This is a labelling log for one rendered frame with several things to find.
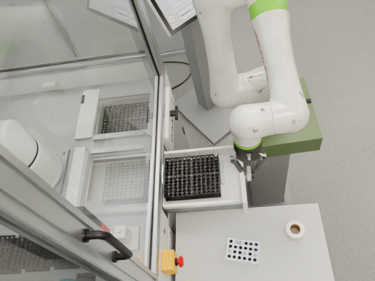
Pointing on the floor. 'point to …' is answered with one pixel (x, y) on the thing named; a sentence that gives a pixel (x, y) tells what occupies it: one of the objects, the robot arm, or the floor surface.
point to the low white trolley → (295, 255)
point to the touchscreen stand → (201, 90)
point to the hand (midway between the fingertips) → (249, 173)
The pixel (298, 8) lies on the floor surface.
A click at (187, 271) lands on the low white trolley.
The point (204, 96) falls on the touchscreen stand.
